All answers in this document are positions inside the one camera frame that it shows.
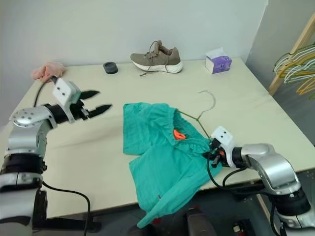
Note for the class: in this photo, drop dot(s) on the taupe sneaker with white sole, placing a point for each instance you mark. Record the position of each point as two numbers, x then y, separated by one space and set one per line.
157 61

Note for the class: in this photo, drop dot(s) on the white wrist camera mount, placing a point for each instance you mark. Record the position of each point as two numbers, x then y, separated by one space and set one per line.
64 89
225 137

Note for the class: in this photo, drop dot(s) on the wooden hanger rack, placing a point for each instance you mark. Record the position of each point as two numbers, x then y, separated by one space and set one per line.
299 41

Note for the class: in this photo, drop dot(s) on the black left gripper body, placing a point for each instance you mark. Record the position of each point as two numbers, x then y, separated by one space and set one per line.
78 109

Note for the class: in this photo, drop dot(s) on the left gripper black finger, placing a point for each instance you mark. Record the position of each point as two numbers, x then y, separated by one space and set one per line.
101 110
89 94

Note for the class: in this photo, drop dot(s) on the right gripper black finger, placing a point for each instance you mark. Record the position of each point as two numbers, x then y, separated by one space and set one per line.
212 141
211 147

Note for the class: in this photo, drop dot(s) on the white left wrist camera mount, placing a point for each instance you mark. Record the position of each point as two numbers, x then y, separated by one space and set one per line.
64 89

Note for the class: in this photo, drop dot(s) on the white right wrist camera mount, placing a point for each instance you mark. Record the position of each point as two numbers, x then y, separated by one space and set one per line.
225 137

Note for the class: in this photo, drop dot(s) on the green shorts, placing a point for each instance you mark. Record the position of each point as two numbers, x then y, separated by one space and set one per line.
160 167

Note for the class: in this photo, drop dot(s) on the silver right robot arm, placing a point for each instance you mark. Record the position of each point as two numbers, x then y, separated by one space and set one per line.
270 162

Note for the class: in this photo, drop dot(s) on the small red block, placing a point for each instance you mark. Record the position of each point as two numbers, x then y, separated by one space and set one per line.
156 220

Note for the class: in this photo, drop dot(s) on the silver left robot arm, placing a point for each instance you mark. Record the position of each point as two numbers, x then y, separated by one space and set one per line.
27 118

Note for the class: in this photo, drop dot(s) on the pink crumpled cloth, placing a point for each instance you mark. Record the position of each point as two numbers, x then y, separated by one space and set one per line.
48 70

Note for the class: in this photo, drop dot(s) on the purple white tissue box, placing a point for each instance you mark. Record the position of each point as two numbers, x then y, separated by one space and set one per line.
219 62

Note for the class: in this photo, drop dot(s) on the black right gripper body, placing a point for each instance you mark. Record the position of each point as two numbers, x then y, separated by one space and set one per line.
216 159

